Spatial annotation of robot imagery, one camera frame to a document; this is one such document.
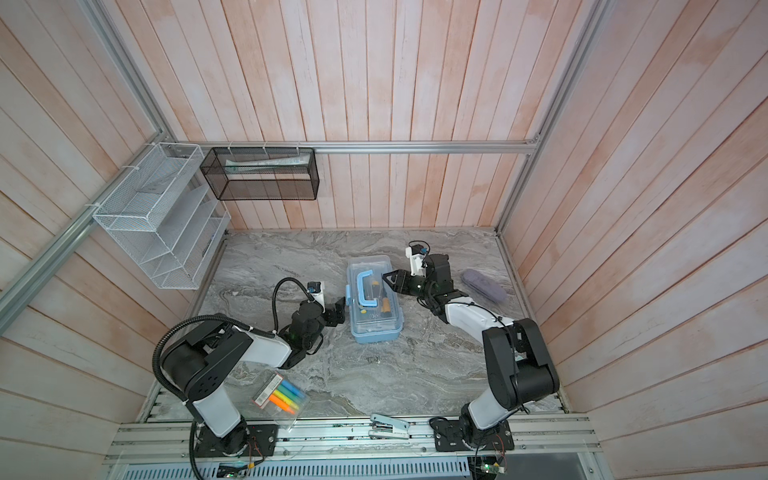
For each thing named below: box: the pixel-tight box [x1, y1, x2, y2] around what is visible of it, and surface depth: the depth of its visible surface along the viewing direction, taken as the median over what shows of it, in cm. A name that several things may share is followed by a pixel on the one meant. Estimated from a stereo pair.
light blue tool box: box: [346, 263, 404, 344], surface depth 89 cm
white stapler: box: [368, 413, 410, 439], surface depth 76 cm
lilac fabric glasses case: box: [461, 269, 507, 303], surface depth 103 cm
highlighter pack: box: [251, 368, 311, 432], surface depth 81 cm
